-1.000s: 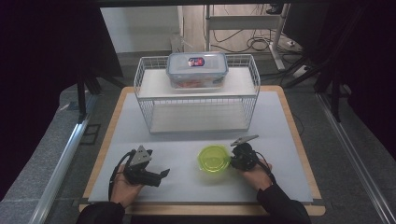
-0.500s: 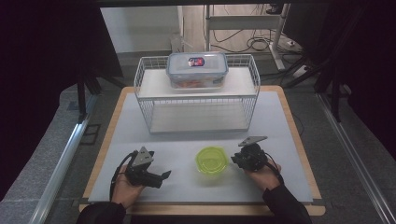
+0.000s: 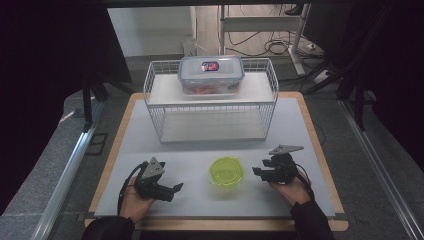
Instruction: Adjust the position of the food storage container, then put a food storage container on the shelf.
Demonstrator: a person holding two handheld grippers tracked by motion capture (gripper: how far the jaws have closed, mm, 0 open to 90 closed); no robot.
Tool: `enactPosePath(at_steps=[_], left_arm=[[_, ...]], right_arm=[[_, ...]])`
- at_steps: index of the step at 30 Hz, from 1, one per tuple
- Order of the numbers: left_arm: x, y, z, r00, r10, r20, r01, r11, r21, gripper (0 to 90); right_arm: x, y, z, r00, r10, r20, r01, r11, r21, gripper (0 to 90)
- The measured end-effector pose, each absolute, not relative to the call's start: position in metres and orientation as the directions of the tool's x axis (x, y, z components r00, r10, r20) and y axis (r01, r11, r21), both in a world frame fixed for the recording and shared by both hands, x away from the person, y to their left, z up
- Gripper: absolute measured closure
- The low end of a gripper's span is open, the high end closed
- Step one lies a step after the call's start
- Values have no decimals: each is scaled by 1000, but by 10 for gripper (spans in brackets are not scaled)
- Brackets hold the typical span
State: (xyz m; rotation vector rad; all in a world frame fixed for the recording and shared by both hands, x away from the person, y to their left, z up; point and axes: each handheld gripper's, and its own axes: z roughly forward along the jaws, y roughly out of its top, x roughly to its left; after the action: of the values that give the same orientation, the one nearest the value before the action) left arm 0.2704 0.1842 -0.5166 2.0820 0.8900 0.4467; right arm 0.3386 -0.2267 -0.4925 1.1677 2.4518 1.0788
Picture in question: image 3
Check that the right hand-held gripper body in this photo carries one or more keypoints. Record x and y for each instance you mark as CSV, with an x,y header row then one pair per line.
x,y
283,168

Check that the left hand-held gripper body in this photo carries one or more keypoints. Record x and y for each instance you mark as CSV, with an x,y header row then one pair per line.
x,y
148,181

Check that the clear lidded food container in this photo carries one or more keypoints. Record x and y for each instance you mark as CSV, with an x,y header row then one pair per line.
x,y
210,78

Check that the person's right hand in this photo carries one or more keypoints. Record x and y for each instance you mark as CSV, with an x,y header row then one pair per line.
x,y
296,191

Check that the person's left hand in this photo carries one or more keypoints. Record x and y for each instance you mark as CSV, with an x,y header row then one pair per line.
x,y
133,205

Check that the black metal stand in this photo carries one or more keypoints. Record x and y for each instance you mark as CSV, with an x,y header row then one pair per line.
x,y
87,106

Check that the white power strip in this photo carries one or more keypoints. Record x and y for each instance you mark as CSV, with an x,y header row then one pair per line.
x,y
321,76

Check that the white panel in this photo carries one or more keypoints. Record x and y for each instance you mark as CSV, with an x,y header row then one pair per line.
x,y
150,30

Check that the black curtain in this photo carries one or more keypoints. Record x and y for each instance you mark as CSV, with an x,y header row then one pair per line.
x,y
396,66
50,66

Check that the aluminium rail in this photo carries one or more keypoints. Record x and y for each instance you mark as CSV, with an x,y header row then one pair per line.
x,y
376,160
66,180

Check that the white desk frame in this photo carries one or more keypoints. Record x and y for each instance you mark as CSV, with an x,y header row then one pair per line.
x,y
260,24

